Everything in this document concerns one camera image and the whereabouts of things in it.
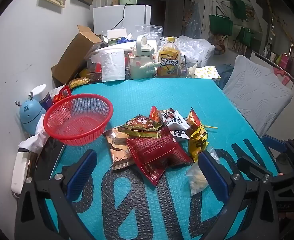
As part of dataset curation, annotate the white black snack packet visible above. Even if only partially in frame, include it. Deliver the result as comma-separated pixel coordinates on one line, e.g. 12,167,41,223
160,108,191,132
169,129,190,140

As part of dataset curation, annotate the blue deer humidifier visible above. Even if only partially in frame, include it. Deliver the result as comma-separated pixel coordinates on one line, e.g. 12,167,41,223
15,92,48,134

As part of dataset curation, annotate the small red sachet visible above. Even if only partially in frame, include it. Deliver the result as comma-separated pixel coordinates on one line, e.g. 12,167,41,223
52,85,71,103

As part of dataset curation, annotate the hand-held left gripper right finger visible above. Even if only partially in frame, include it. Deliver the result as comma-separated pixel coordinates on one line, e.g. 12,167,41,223
198,151,279,240

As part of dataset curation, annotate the dark red snack packet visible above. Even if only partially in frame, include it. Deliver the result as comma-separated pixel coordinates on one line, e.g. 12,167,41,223
126,126,195,187

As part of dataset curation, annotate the dark green orange snack packet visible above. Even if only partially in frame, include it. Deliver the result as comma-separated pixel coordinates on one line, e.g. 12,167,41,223
117,114,163,139

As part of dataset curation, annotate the white carton box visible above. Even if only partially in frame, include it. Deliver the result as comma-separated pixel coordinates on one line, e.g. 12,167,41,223
107,28,127,46

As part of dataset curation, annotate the yellow iced tea bottle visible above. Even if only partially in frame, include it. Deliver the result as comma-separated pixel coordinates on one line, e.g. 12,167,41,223
157,37,182,78

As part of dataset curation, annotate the red gold snack packet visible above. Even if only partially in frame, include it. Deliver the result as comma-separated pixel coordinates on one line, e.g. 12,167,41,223
149,106,165,123

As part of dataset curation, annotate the pale green cartoon water bottle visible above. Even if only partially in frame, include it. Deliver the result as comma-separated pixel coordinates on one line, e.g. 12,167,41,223
129,35,160,80

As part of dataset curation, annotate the clear zip bag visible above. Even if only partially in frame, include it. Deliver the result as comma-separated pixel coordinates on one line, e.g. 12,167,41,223
135,24,163,43

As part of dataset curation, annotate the yellow black snack packet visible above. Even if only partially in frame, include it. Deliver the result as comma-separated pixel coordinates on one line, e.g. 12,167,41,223
188,126,210,163

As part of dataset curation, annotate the white quilted cushion in plastic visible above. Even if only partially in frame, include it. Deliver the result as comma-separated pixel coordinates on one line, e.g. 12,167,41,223
174,35,216,67

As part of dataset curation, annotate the white paper towel roll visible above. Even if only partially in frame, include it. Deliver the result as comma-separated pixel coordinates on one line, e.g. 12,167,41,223
89,49,126,82

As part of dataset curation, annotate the white jar dark blue label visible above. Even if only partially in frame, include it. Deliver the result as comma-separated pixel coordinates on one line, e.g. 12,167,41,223
30,84,54,110

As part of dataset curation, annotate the red cartoon snack packet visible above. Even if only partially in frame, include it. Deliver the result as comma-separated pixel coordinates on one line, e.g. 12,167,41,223
186,107,202,130

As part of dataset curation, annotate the red plastic mesh basket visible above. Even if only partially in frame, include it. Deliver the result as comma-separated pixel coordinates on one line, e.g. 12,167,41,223
43,93,114,146

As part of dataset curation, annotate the brown beige snack packet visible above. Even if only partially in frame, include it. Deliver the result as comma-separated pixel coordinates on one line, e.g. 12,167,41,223
105,127,135,171

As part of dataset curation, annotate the brown cardboard box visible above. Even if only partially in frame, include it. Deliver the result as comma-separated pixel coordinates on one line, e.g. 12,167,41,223
51,25,104,85

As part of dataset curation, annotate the teal bubble mat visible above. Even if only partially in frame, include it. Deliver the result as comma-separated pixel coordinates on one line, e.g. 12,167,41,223
46,77,279,240

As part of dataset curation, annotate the white plastic device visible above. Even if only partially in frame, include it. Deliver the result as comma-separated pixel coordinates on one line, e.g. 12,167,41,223
11,148,31,198

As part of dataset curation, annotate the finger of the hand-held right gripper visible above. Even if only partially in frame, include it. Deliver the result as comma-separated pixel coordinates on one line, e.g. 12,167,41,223
261,134,294,160
236,156,287,188

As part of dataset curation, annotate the crumpled white tissue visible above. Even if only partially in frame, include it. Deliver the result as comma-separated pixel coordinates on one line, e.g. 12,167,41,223
18,114,50,153

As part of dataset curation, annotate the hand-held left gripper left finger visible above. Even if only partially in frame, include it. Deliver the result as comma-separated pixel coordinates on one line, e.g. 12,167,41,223
14,149,98,240

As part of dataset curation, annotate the yellow smiley pouch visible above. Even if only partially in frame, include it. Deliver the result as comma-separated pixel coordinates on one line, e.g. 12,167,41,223
194,66,221,80

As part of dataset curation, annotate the clear plastic snack bag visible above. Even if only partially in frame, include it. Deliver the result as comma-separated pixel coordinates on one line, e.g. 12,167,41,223
186,164,210,195

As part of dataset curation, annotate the clear container with red packets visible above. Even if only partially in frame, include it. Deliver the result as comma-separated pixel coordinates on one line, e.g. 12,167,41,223
86,61,103,82

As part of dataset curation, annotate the green tote bag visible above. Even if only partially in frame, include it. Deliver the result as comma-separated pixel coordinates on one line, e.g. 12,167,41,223
209,5,234,35
230,0,248,20
235,26,254,46

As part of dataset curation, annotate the clear glass mug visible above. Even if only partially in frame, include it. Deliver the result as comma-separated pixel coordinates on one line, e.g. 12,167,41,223
177,56,199,78

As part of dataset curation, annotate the black power cable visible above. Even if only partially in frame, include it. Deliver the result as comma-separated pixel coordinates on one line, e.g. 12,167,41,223
111,4,126,30

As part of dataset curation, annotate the grey leaf-embossed cushion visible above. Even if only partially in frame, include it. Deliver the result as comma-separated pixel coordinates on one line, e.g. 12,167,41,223
222,54,293,138

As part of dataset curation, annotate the white refrigerator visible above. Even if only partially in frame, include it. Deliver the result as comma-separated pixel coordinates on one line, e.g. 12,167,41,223
93,4,151,37

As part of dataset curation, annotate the yellow patterned snack bag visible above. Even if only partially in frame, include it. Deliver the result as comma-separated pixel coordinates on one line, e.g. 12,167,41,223
69,76,91,88

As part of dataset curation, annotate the curved metal rail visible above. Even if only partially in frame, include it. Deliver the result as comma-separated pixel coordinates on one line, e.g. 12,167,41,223
252,50,294,90

